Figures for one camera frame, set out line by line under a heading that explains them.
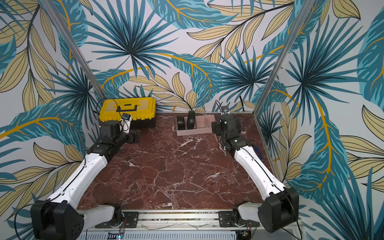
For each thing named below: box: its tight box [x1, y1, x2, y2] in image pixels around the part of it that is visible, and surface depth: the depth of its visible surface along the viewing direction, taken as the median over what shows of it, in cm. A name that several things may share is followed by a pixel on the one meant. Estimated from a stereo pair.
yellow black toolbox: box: [99, 97, 157, 128], surface depth 100 cm
